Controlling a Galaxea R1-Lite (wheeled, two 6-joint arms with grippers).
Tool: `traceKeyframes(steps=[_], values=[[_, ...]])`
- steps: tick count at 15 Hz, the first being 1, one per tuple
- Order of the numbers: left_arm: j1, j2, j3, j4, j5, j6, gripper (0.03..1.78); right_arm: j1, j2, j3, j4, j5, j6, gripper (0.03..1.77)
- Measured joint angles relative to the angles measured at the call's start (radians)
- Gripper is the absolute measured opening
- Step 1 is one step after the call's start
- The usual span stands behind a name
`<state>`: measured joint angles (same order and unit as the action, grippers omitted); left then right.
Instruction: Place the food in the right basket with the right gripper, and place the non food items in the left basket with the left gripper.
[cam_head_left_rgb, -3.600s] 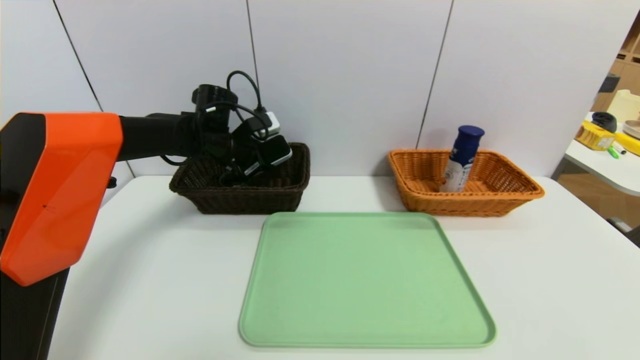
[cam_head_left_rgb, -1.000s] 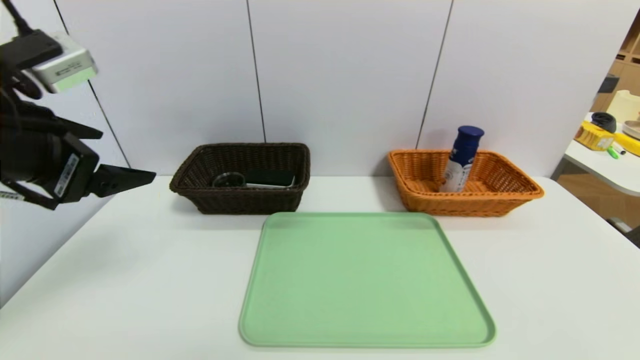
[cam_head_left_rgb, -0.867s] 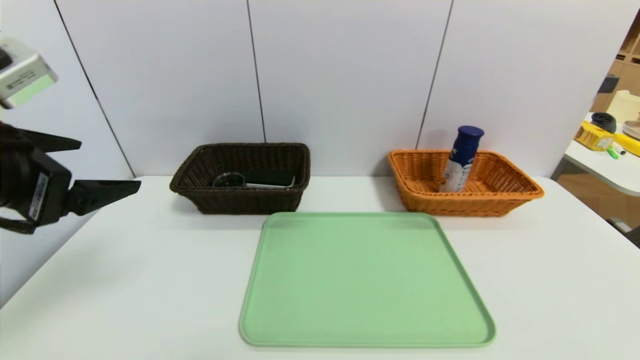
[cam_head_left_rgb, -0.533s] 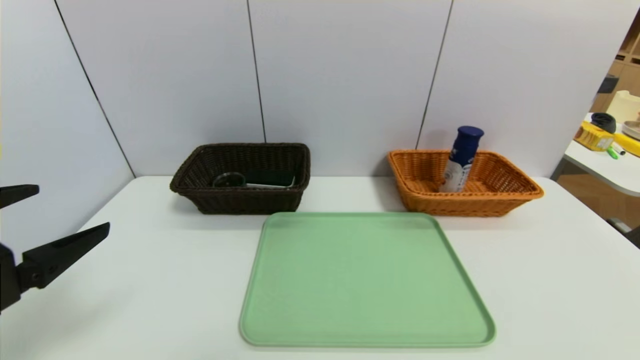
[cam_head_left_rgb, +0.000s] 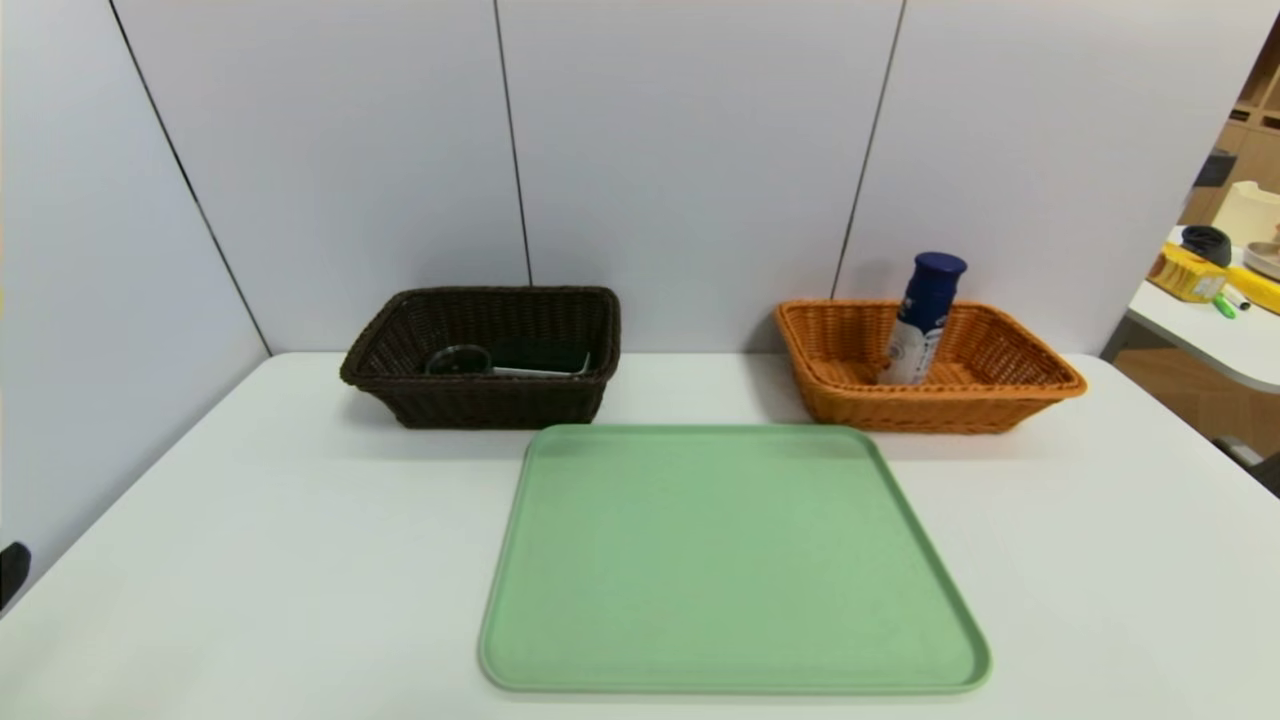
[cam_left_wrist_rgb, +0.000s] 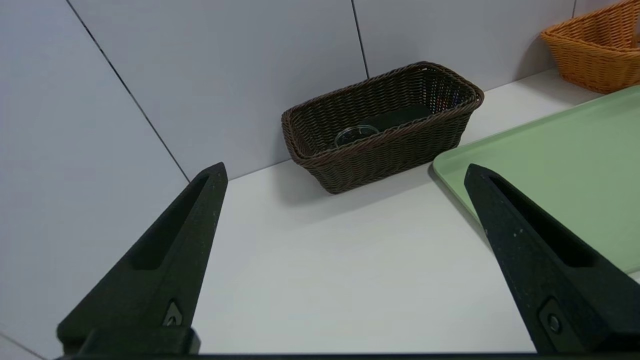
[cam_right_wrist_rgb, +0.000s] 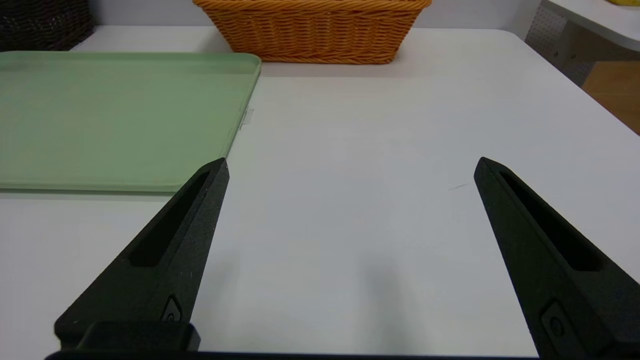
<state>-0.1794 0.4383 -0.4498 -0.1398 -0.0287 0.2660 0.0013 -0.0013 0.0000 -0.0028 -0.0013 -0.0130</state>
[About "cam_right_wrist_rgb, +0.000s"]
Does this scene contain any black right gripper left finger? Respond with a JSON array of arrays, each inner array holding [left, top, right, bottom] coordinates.
[[54, 157, 231, 347]]

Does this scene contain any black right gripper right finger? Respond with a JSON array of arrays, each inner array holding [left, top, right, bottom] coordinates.
[[473, 156, 640, 360]]

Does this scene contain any dark brown wicker basket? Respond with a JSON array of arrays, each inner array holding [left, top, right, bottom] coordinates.
[[0, 0, 95, 52]]

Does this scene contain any orange wicker basket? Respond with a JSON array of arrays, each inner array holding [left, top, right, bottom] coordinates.
[[192, 0, 433, 65]]

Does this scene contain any light green plastic tray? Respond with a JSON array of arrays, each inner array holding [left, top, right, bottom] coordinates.
[[0, 51, 262, 193]]

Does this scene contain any white side table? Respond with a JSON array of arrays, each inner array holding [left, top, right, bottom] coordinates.
[[525, 0, 640, 88]]

